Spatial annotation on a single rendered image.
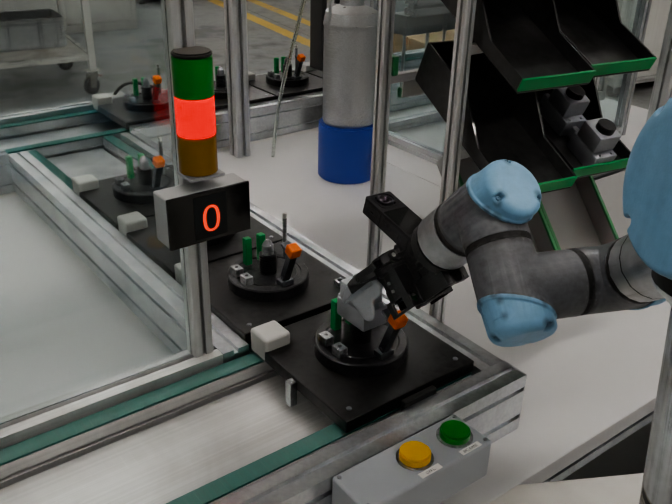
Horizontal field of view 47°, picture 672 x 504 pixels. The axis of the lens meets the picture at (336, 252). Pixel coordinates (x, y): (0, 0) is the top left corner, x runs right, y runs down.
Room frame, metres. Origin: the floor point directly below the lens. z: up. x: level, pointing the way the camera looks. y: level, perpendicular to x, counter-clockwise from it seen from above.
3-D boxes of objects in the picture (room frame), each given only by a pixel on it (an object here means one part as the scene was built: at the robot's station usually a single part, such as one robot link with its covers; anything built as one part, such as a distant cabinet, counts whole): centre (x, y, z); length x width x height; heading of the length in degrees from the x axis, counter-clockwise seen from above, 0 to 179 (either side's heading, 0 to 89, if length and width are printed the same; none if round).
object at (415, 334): (0.97, -0.04, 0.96); 0.24 x 0.24 x 0.02; 38
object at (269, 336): (0.99, 0.10, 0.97); 0.05 x 0.05 x 0.04; 38
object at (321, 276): (1.18, 0.12, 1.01); 0.24 x 0.24 x 0.13; 38
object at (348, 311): (0.98, -0.03, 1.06); 0.08 x 0.04 x 0.07; 38
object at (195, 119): (0.95, 0.18, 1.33); 0.05 x 0.05 x 0.05
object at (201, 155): (0.95, 0.18, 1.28); 0.05 x 0.05 x 0.05
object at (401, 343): (0.97, -0.04, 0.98); 0.14 x 0.14 x 0.02
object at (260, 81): (2.50, 0.17, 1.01); 0.24 x 0.24 x 0.13; 38
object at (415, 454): (0.75, -0.11, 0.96); 0.04 x 0.04 x 0.02
